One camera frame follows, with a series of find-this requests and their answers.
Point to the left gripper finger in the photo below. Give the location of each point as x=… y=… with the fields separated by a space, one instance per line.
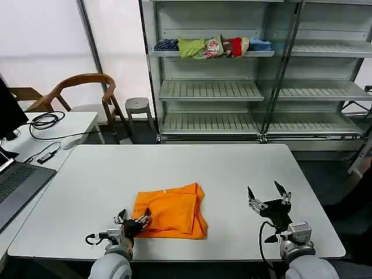
x=145 y=219
x=120 y=216

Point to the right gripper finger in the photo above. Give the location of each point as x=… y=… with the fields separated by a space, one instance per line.
x=254 y=202
x=282 y=190

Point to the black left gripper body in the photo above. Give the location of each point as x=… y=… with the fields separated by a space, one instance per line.
x=132 y=228

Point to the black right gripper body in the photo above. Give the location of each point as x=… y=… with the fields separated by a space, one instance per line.
x=277 y=212

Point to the orange t-shirt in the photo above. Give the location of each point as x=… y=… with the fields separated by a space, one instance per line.
x=168 y=209

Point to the small white desk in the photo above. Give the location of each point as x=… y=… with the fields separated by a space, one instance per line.
x=75 y=122

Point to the dark grey laptop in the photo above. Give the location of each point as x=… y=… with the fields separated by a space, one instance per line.
x=20 y=180

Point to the empty grey metal shelf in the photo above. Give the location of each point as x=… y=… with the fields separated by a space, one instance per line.
x=325 y=90

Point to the grey round stool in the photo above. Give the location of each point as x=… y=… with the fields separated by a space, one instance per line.
x=137 y=106

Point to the grey metal shelf with clothes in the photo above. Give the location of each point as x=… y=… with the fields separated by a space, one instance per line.
x=209 y=87

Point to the brown wooden armchair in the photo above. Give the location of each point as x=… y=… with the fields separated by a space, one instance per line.
x=87 y=80

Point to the black computer monitor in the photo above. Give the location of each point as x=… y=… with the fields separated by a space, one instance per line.
x=8 y=110

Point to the brown wooden side table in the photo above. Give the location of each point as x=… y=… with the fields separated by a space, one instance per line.
x=24 y=94

